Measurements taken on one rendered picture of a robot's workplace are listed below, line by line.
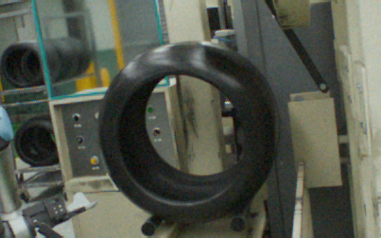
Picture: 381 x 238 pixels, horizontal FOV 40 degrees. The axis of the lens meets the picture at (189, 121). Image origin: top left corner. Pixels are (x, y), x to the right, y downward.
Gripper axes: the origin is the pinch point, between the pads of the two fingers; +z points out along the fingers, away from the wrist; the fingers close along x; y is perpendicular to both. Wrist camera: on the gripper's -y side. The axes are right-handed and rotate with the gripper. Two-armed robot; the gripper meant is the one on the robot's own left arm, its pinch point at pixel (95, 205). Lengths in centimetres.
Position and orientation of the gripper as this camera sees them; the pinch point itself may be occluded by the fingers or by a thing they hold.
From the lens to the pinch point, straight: 163.0
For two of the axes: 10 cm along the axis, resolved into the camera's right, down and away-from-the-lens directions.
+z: 8.4, -3.4, 4.1
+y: -4.1, -9.1, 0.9
